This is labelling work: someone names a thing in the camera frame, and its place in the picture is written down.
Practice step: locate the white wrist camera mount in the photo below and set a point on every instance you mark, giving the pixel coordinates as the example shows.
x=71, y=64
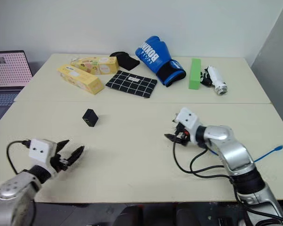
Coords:
x=188, y=120
x=41, y=150

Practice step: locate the yellow carton with white label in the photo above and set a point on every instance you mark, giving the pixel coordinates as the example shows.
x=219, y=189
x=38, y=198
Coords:
x=81, y=80

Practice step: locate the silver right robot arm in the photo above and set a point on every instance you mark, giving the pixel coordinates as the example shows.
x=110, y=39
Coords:
x=235, y=155

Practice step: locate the yellow carton with cartoon print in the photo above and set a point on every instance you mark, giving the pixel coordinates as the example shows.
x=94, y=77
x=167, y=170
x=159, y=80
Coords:
x=94, y=64

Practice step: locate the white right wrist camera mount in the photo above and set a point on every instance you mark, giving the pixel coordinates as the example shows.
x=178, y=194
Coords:
x=188, y=120

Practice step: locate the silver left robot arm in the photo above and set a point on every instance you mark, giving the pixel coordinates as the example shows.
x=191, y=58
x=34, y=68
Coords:
x=13, y=188

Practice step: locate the green rectangular block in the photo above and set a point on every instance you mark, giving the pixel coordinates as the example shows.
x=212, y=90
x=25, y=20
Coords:
x=194, y=74

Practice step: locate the white cylindrical flashlight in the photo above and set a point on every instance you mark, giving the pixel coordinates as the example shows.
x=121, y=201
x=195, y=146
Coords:
x=217, y=80

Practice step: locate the blue boxing glove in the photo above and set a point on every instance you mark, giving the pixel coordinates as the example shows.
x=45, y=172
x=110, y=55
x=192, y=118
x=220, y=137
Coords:
x=159, y=60

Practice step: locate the plain black cloth pouch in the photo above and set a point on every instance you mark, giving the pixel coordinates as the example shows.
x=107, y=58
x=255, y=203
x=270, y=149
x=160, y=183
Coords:
x=126, y=60

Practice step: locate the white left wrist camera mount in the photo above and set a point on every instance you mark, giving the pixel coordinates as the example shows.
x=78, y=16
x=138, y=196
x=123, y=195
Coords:
x=41, y=150

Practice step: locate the grey laptop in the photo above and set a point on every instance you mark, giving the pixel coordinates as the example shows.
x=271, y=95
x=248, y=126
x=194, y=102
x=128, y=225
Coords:
x=7, y=75

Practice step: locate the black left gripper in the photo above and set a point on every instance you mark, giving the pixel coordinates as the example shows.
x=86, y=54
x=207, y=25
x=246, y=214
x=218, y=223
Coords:
x=59, y=162

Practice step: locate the black white-grid pouch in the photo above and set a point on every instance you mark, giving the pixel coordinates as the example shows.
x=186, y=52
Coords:
x=131, y=83

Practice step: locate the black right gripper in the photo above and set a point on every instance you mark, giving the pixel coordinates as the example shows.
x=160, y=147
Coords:
x=182, y=136

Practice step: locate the small black box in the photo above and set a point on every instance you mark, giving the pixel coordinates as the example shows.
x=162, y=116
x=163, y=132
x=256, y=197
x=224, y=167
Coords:
x=90, y=117

